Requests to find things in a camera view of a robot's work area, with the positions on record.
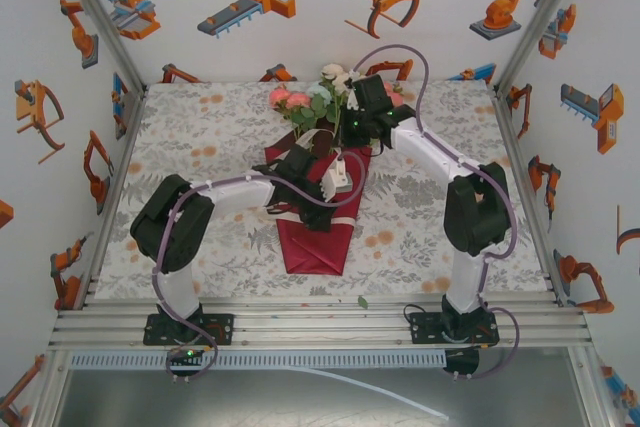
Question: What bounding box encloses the red wrapping paper sheet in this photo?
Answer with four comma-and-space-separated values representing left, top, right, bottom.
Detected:
263, 129, 374, 277

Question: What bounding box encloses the fake flower bouquet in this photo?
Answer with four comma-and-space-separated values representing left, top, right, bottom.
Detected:
268, 63, 407, 158

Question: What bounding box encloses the floral patterned tablecloth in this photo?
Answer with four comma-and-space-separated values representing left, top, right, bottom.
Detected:
92, 79, 554, 298

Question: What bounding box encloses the white thin tube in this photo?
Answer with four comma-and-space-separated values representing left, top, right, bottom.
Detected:
279, 365, 451, 421

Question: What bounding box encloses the circuit board with green light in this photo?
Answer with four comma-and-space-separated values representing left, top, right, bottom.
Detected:
166, 345, 212, 374

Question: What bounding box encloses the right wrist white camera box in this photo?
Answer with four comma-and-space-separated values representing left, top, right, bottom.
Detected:
344, 80, 362, 112

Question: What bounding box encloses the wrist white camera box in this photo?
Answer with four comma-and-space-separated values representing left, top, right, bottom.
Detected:
318, 158, 352, 202
344, 80, 362, 112

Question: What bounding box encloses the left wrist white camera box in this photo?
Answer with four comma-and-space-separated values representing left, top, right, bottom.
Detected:
318, 158, 352, 202

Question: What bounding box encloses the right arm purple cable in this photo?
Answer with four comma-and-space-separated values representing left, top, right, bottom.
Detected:
351, 43, 523, 381

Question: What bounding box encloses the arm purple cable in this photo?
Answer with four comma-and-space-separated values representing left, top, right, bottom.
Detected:
351, 43, 523, 381
151, 149, 368, 384

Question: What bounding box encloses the aluminium rail bed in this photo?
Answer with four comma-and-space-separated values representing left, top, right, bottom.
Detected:
47, 296, 594, 351

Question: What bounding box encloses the thin black cable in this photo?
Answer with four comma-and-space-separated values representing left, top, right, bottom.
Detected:
403, 300, 447, 329

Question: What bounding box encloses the white slotted cable duct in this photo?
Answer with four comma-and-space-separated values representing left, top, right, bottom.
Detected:
69, 350, 448, 370

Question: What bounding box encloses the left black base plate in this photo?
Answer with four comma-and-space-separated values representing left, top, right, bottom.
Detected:
143, 313, 236, 347

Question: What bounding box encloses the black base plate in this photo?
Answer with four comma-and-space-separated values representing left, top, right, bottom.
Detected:
408, 311, 501, 347
143, 313, 236, 347

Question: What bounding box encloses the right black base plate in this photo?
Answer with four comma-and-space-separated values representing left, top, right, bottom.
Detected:
408, 311, 501, 347

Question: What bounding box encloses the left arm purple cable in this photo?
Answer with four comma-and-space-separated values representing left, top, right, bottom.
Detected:
151, 149, 368, 384

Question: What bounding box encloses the right aluminium side rail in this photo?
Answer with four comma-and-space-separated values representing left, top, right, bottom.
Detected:
492, 86, 569, 306

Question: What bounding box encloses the aluminium side rail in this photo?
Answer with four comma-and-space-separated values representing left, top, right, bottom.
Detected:
492, 86, 569, 306
82, 86, 149, 309

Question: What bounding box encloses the left aluminium side rail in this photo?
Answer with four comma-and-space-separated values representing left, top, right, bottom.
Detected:
82, 86, 149, 309

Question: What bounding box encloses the right aluminium frame post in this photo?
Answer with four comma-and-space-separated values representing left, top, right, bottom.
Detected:
492, 0, 594, 94

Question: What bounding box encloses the aluminium frame post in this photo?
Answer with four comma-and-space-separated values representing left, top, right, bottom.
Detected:
49, 0, 149, 94
492, 0, 594, 94

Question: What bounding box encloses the black round cable mount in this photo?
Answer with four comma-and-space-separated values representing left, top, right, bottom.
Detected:
442, 348, 481, 379

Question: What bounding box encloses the left aluminium frame post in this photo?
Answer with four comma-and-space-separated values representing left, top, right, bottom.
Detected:
49, 0, 149, 94

